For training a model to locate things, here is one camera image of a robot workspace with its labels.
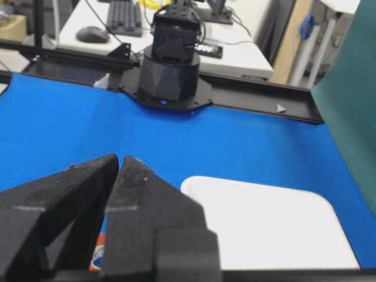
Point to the green backdrop board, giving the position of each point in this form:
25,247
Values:
345,98

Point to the black monitor stand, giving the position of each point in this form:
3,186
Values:
216,13

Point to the orange blue packet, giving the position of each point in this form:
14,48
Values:
96,260

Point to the black smartphone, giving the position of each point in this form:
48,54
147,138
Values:
209,50

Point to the black keyboard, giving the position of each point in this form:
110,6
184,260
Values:
124,18

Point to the black mounting rail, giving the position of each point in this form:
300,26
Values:
120,75

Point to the white plastic case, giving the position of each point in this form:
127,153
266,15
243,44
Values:
261,227

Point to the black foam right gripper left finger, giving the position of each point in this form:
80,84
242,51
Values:
55,219

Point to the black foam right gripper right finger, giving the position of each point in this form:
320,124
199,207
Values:
155,232

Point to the blue table mat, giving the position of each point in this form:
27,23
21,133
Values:
48,125

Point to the black computer mouse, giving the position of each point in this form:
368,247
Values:
92,34

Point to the white desk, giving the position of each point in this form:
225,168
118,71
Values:
174,31

